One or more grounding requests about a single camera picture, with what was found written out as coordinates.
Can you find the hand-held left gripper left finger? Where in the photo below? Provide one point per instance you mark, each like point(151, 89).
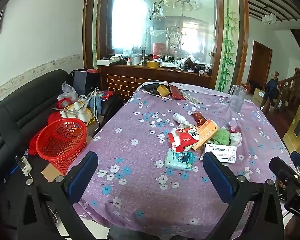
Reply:
point(83, 175)

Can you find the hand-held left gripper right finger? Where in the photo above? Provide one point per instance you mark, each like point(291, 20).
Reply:
point(216, 176)

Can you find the white medicine box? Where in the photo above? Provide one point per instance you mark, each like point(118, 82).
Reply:
point(221, 152)

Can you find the green fluffy cloth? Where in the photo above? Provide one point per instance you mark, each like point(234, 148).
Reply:
point(221, 136)

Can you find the red plastic basket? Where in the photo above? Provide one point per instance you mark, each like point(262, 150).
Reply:
point(62, 140)

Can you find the teal tissue pack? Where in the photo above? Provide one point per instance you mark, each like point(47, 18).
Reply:
point(178, 158)

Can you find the orange medicine box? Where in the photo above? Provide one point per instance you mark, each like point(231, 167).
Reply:
point(207, 132)

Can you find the red and white tissue pack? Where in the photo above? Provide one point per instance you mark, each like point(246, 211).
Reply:
point(183, 137)

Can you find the small red candy wrapper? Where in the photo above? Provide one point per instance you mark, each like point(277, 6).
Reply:
point(232, 126)

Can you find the brown cardboard piece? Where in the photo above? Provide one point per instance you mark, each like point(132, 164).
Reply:
point(48, 172)

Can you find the golden pillar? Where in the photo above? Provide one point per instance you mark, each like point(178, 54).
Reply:
point(297, 120)

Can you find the crumpled white tissue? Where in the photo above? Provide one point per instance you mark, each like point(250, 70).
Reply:
point(236, 138)

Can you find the purple floral tablecloth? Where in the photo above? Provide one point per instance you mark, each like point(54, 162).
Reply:
point(140, 180)

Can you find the white power adapter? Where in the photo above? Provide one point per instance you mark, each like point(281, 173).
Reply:
point(25, 166)

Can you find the red snack wrapper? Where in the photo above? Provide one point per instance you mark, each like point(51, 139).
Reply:
point(198, 118)

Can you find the white plastic bottle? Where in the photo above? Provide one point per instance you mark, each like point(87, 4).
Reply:
point(178, 118)

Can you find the wooden stair railing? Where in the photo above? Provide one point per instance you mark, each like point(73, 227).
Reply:
point(290, 87)

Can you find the blue pouch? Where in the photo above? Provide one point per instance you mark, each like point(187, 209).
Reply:
point(98, 103)

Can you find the cardboard box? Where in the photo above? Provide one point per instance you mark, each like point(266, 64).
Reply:
point(258, 96)

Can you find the dark jacket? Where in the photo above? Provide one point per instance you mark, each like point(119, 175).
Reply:
point(272, 87)

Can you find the clear glass pitcher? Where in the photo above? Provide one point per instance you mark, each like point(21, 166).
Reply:
point(237, 100)

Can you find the bundle of bamboo chopsticks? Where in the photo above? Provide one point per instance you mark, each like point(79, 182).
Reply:
point(191, 98)

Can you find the red printed packet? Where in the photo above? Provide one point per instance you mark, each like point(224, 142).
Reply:
point(106, 95)

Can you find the clear plastic bag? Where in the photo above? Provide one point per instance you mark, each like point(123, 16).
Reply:
point(68, 91)

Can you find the black sofa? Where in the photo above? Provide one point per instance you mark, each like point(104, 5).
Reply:
point(20, 110)

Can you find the dark red packet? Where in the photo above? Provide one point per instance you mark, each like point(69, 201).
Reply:
point(176, 91)

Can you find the black paper bag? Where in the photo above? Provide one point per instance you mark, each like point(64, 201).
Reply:
point(85, 81)

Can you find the long wooden stick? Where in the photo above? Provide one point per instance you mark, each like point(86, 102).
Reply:
point(157, 95)

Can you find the yellow tape roll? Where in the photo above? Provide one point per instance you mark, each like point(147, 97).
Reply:
point(162, 90)

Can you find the brown wooden door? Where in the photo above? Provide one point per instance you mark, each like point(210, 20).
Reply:
point(258, 65)

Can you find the black flat item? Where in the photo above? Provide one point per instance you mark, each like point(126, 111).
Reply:
point(150, 88)

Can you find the wooden ledge cabinet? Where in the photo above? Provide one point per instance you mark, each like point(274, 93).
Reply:
point(140, 77)

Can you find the metal pot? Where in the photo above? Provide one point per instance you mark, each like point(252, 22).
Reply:
point(134, 58)

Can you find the brown tape roll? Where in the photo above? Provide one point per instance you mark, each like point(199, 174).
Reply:
point(152, 64)

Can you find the black bottle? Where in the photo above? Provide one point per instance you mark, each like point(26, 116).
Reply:
point(143, 55)

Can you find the red gift box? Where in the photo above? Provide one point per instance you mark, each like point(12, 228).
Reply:
point(160, 51)

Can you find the white ceiling lamp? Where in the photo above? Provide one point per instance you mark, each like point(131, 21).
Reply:
point(268, 18)

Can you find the wooden framed glass partition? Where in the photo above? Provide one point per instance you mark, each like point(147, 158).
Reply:
point(130, 30)

